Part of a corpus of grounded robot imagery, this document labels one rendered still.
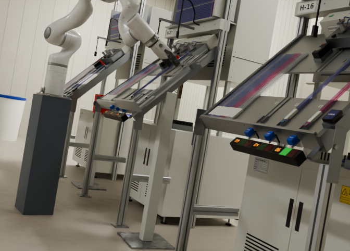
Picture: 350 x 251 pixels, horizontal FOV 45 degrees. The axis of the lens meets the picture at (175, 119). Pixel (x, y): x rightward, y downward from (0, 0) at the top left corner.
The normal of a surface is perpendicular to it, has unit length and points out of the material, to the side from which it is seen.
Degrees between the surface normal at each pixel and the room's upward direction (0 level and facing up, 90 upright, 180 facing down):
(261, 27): 90
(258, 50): 90
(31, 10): 90
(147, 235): 90
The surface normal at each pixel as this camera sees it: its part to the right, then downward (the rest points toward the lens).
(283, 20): -0.80, -0.13
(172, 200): 0.47, 0.09
